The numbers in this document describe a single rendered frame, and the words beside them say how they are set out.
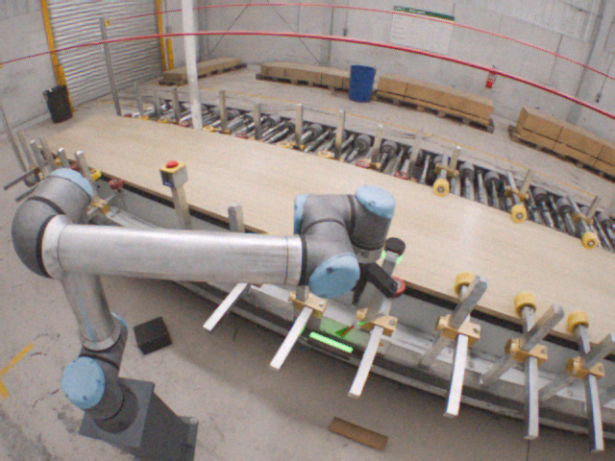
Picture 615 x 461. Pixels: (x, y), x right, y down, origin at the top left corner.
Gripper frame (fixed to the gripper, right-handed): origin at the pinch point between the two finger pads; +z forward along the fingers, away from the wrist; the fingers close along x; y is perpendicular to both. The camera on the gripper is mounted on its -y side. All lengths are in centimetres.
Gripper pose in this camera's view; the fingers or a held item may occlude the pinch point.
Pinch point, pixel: (356, 305)
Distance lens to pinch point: 88.7
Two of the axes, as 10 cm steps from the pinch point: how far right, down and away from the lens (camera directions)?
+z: -0.7, 7.8, 6.2
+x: -4.3, 5.4, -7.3
